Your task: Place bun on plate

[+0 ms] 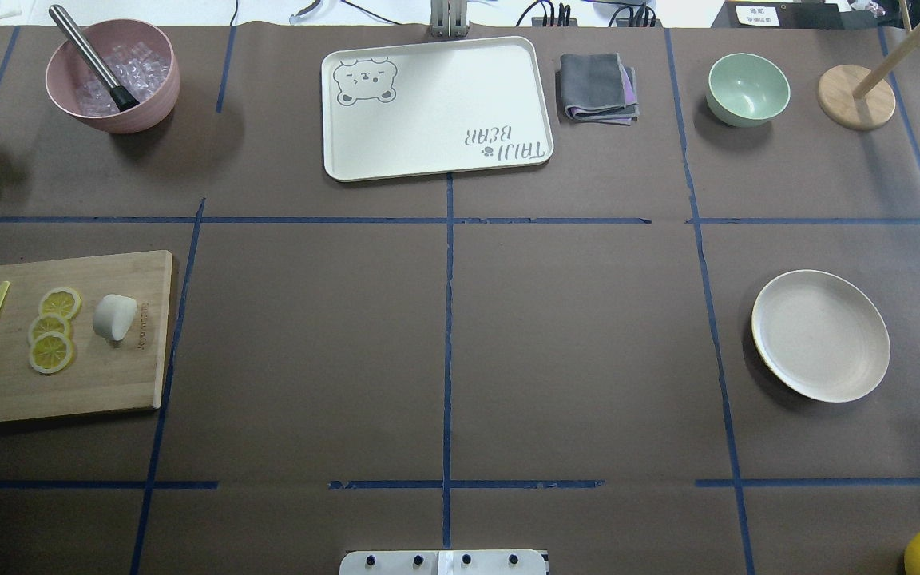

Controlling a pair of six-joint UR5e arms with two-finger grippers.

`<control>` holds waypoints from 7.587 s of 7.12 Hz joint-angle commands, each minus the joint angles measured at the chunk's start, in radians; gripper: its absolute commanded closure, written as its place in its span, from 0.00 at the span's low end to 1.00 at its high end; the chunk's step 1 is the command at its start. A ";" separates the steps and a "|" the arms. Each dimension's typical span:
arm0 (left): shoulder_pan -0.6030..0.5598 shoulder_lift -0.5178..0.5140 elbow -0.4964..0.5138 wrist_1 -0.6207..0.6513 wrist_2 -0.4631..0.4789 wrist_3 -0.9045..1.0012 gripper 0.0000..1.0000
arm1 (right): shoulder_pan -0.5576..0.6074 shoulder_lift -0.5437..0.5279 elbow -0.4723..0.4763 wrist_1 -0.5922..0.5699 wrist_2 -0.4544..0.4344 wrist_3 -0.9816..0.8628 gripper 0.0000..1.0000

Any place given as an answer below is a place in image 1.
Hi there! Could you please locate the cream round plate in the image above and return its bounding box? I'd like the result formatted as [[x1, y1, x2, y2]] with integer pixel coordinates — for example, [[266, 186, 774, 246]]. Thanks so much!
[[751, 269, 891, 402]]

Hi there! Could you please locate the cream bear serving tray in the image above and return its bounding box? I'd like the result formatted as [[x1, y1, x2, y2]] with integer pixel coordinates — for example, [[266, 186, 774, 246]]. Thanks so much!
[[321, 36, 554, 182]]

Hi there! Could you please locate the folded grey purple cloth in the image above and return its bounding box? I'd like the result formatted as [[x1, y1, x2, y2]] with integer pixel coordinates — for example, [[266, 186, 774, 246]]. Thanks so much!
[[559, 54, 640, 126]]

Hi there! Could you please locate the green bowl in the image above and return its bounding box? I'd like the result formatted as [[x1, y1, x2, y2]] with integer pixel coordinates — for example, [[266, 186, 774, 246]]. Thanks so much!
[[706, 54, 791, 128]]

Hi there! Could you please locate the bamboo cutting board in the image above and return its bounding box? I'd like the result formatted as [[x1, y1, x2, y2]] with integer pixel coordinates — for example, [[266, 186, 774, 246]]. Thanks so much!
[[0, 250, 175, 422]]

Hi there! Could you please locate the steel muddler black tip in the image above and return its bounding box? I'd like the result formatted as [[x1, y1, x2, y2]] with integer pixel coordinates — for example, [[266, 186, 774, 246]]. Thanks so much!
[[48, 4, 139, 112]]

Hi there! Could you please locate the pink bowl with ice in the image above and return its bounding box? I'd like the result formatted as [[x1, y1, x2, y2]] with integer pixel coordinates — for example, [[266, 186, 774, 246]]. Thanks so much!
[[46, 19, 181, 134]]

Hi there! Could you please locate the lemon slice top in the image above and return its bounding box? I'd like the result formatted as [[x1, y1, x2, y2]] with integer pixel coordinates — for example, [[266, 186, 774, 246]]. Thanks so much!
[[38, 287, 81, 320]]

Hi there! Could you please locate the lemon slice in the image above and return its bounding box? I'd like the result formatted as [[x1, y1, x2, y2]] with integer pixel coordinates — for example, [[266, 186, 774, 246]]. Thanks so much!
[[38, 287, 81, 320], [28, 332, 74, 375], [28, 312, 72, 346]]

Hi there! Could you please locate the lemon slice middle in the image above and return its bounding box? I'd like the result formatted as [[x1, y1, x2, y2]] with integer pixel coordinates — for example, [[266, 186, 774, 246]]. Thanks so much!
[[28, 312, 72, 346]]

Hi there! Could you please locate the lemon slice bottom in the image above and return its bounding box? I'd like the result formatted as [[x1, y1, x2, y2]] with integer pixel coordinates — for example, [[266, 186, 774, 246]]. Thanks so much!
[[28, 332, 74, 375]]

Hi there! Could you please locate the wooden mug tree stand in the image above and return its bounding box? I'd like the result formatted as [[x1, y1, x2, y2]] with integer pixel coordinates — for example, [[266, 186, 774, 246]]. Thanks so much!
[[817, 23, 920, 131]]

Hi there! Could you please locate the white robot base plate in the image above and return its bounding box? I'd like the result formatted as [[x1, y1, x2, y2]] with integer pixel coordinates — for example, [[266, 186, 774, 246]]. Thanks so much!
[[339, 549, 550, 574]]

